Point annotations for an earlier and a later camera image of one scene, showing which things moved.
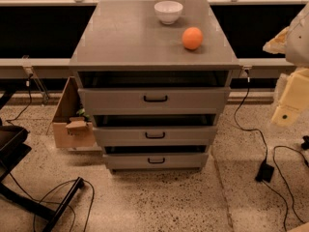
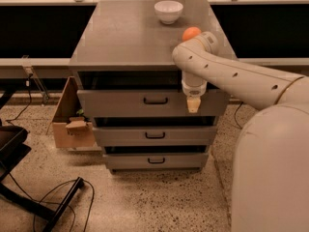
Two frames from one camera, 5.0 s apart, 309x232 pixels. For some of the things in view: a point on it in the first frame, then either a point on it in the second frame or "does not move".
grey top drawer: [153, 101] does not move
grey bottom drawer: [155, 161] does not move
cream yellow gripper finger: [294, 100] -> [194, 87]
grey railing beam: [27, 68] does not move
